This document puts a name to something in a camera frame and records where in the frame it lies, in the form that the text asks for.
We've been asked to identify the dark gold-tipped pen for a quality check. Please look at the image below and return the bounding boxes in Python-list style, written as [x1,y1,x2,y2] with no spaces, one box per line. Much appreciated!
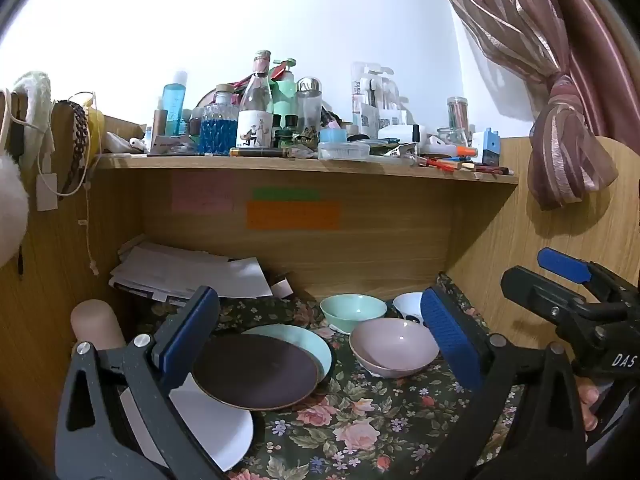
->
[230,147,292,158]

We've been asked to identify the orange white marker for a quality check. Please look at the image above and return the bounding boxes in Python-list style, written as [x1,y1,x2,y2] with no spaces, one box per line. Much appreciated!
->
[430,144,478,158]

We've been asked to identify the textured glass bottle blue liquid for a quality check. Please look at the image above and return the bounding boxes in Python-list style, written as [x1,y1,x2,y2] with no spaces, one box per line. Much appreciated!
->
[200,85,240,155]

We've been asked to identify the yellow headband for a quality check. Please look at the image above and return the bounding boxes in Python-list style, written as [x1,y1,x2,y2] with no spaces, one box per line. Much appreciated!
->
[75,92,106,161]

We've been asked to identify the white charger plug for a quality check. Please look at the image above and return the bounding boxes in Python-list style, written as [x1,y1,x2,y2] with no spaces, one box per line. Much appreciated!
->
[37,172,58,212]

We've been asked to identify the striped mauve curtain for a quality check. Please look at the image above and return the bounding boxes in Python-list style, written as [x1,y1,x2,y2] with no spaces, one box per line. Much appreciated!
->
[429,0,640,211]

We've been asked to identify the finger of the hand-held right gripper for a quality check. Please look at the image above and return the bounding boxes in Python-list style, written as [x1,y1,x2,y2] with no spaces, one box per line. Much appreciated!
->
[537,247,601,286]
[501,266,586,328]

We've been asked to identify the small white box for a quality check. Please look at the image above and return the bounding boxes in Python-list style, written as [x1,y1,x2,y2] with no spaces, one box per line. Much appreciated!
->
[272,272,296,301]

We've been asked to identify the brown braided headband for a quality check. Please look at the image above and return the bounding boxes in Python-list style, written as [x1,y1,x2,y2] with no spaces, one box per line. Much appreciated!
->
[52,101,90,196]

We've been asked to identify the white fuzzy headband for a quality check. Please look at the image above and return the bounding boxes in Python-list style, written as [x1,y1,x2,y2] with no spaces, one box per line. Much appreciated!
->
[12,71,55,161]

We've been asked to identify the brown plate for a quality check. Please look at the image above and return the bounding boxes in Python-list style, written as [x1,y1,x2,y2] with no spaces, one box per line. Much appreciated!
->
[191,334,321,411]

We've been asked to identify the mint green bowl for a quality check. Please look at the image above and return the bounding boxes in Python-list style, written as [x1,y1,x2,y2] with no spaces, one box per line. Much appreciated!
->
[319,294,387,336]

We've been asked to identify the green sticky note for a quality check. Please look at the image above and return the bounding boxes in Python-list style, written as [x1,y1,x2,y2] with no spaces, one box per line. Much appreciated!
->
[252,187,321,202]

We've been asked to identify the pink sticky note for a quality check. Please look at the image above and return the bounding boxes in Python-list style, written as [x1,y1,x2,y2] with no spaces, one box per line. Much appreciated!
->
[171,170,235,213]

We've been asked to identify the dark floral tablecloth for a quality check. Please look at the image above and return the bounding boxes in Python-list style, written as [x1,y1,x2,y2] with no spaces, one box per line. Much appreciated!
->
[132,272,526,480]

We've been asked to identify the small glass jar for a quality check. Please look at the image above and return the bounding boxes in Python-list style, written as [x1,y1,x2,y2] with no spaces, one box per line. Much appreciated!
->
[437,127,468,148]

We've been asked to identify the tall blue bottle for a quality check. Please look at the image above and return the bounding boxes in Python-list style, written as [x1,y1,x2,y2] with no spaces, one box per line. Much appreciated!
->
[161,71,188,137]

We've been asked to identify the green pump bottle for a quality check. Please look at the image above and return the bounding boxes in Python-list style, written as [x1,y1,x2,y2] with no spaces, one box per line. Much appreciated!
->
[270,59,297,116]

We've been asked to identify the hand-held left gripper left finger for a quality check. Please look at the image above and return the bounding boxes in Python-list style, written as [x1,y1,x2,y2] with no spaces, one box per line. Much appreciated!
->
[55,286,231,480]

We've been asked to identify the wooden desk hutch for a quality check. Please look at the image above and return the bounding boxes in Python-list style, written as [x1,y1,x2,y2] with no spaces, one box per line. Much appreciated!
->
[0,105,640,480]

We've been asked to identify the clear tube of pens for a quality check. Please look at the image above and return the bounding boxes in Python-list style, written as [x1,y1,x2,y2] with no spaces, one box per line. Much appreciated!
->
[446,96,471,133]

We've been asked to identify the blue pencil sharpener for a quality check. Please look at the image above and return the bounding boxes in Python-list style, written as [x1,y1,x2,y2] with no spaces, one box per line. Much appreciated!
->
[471,127,501,166]

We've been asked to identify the teal plate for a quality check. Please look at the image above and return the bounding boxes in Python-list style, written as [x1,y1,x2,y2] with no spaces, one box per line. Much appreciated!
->
[241,324,333,386]

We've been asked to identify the white rectangular device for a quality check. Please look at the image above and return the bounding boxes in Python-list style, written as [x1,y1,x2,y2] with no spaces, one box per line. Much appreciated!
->
[377,124,421,143]

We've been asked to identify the person's right hand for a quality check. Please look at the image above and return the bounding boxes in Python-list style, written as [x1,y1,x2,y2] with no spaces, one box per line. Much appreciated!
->
[577,382,604,443]

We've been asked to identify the orange sticky note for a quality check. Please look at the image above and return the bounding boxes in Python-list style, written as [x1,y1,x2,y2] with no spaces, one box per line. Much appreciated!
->
[246,201,341,231]

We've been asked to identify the white bowl with black spots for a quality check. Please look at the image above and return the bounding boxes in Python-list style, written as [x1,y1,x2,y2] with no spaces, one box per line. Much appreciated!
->
[392,291,426,328]

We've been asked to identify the clear plastic box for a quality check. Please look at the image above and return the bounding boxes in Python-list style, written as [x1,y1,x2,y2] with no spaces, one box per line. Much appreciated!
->
[317,141,371,162]

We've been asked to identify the white fluffy plush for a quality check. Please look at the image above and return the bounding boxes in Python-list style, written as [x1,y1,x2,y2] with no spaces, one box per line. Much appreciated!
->
[0,155,30,266]

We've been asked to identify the clear bottle silver cap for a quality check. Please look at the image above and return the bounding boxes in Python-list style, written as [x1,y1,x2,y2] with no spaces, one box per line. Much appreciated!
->
[295,77,323,133]

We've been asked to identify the white plate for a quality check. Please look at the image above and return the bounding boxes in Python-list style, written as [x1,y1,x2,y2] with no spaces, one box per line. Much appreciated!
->
[119,375,255,472]

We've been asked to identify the pink bowl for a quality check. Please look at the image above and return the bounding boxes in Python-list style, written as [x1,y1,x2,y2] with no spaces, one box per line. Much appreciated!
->
[349,317,441,379]

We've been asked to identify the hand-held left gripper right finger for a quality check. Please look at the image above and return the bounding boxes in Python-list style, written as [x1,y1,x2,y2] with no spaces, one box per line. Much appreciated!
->
[420,285,588,480]

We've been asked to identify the beige plastic cup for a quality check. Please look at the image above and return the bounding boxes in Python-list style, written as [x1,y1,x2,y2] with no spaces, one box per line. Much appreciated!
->
[70,299,126,353]

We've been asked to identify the white cable with connector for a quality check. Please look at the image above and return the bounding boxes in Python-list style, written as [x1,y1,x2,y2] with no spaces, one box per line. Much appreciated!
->
[77,217,99,277]

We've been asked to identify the white packaged toiletries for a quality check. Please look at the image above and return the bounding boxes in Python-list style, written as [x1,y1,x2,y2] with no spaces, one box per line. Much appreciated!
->
[351,62,406,136]

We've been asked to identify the stack of white papers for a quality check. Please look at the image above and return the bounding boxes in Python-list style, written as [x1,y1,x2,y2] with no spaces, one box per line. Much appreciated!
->
[109,240,273,306]

